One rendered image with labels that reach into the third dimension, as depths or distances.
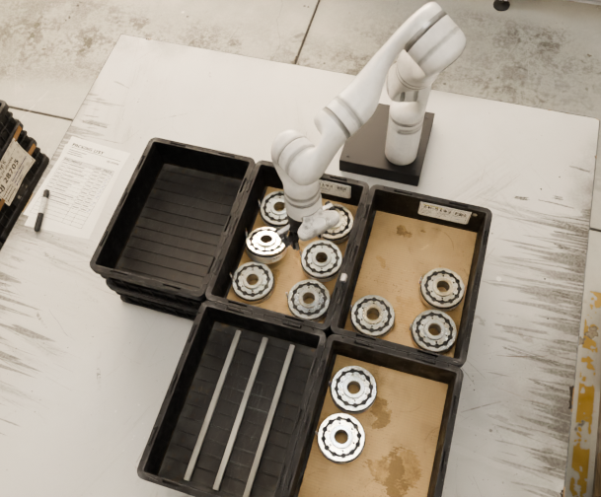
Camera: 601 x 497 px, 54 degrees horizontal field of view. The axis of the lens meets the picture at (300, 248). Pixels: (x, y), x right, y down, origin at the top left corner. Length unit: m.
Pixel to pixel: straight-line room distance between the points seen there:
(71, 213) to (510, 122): 1.35
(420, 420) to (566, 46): 2.25
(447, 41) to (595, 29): 2.31
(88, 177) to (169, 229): 0.42
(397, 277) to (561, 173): 0.64
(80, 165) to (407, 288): 1.08
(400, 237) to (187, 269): 0.55
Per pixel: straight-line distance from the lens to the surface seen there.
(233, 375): 1.43
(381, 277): 1.49
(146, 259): 1.59
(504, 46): 3.16
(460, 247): 1.55
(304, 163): 1.02
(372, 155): 1.76
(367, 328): 1.40
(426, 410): 1.40
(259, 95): 1.98
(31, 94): 3.28
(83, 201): 1.90
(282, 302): 1.46
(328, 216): 1.17
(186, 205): 1.63
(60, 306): 1.77
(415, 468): 1.38
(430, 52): 1.09
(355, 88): 1.07
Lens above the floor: 2.19
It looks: 64 degrees down
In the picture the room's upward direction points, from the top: 8 degrees counter-clockwise
